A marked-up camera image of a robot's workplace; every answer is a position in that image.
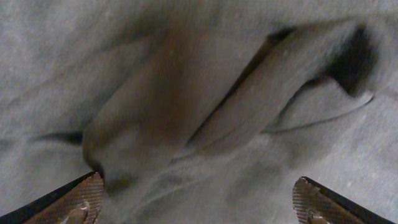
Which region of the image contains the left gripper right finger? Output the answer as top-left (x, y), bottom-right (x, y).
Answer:
top-left (292, 176), bottom-right (394, 224)

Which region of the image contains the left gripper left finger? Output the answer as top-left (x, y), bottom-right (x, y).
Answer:
top-left (1, 172), bottom-right (104, 224)

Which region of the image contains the black t-shirt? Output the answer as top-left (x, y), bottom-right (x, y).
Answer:
top-left (1, 0), bottom-right (397, 223)

